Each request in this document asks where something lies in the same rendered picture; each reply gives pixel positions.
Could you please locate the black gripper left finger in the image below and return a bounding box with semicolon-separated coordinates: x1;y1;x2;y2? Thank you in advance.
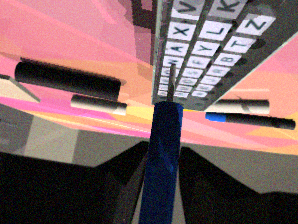
0;141;149;224

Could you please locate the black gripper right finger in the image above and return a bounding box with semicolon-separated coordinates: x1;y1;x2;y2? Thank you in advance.
178;147;298;224

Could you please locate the grey keyboard with white letter keys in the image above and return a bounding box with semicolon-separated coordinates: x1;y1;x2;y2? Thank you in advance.
150;0;298;112

